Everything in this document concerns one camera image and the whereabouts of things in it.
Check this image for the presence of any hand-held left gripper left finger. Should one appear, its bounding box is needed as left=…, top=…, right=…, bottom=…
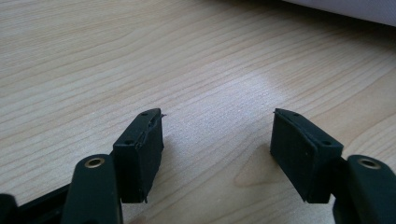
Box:
left=112, top=107, right=165, bottom=204

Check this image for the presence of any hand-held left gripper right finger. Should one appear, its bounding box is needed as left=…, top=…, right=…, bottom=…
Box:
left=269, top=107, right=345, bottom=204

